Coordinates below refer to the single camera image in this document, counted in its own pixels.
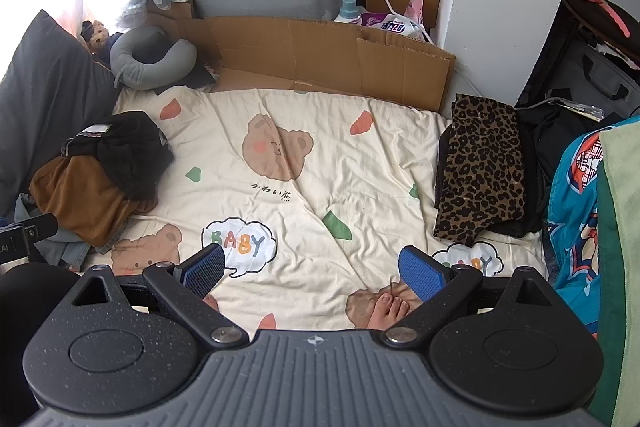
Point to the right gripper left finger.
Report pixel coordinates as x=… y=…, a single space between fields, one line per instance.
x=181 y=291

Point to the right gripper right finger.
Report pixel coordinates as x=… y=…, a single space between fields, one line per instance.
x=443 y=293

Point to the black bear patchwork shorts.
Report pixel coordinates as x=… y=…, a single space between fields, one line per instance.
x=133 y=152

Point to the blue denim jeans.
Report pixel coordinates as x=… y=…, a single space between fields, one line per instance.
x=64 y=247

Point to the brown garment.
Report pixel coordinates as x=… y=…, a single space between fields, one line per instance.
x=79 y=194

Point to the leopard print garment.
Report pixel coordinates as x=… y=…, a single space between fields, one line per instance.
x=483 y=180

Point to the cream bear print bedsheet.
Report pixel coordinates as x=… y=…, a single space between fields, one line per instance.
x=311 y=196

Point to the blue cartoon print garment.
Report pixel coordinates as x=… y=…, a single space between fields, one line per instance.
x=572 y=224

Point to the dark grey pillow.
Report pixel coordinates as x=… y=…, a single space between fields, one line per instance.
x=52 y=90

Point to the black garment under leopard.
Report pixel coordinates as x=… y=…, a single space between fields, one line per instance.
x=546 y=130

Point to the green garment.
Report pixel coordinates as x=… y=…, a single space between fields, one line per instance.
x=616 y=402

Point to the grey neck pillow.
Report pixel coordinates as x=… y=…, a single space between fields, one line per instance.
x=145 y=58

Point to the teddy bear plush toy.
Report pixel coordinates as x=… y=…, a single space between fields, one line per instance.
x=99 y=40

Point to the brown cardboard sheet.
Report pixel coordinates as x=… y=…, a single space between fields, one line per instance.
x=253 y=52

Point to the black suitcase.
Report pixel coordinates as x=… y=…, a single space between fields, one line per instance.
x=582 y=75

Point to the white purple plastic bag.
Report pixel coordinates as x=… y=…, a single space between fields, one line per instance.
x=398 y=25

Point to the detergent bottle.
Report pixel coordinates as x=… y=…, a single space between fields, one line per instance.
x=350 y=12

